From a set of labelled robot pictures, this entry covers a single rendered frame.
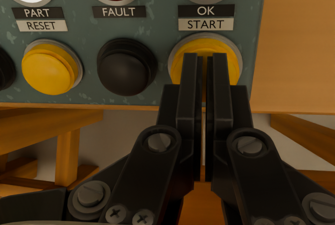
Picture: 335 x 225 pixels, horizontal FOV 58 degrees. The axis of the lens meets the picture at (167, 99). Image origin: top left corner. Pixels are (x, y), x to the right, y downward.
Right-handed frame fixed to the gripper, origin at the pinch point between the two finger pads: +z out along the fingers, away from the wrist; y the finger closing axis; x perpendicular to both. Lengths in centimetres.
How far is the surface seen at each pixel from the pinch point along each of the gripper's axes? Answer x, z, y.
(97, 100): -2.1, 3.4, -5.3
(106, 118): -64, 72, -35
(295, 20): 0.5, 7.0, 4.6
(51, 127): -41, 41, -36
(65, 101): -2.2, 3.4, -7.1
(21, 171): -73, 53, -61
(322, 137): -36, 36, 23
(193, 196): -16.0, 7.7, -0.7
